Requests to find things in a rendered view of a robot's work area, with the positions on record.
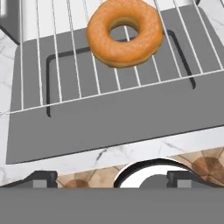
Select white wire oven rack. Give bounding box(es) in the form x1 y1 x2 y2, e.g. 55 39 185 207
0 0 224 116

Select white round thing black rim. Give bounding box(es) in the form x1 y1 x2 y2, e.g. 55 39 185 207
113 157 194 189

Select silver toaster oven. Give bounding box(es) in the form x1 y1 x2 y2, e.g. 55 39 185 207
0 0 205 46

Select golden brown bagel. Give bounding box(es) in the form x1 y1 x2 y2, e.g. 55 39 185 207
86 0 165 69

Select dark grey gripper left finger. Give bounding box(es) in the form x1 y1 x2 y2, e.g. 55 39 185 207
0 170 59 189

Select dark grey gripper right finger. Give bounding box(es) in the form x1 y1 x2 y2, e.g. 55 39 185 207
165 170 224 189

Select grey toaster oven door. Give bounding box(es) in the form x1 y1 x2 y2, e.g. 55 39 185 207
5 4 224 165

